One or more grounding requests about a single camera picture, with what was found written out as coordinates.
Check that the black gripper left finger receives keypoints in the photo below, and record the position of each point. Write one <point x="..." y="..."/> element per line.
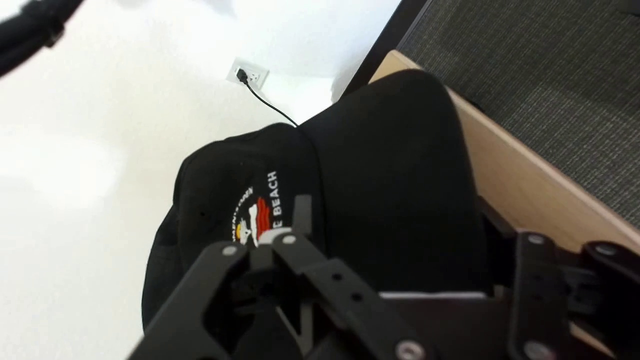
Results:
<point x="325" y="306"/>

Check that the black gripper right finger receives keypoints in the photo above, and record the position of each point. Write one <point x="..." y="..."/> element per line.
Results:
<point x="565" y="304"/>

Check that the black embroidered baseball cap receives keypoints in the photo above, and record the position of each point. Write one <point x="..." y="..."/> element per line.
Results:
<point x="390" y="183"/>

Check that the white wall outlet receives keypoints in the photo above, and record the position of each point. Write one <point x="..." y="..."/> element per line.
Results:
<point x="254" y="73"/>

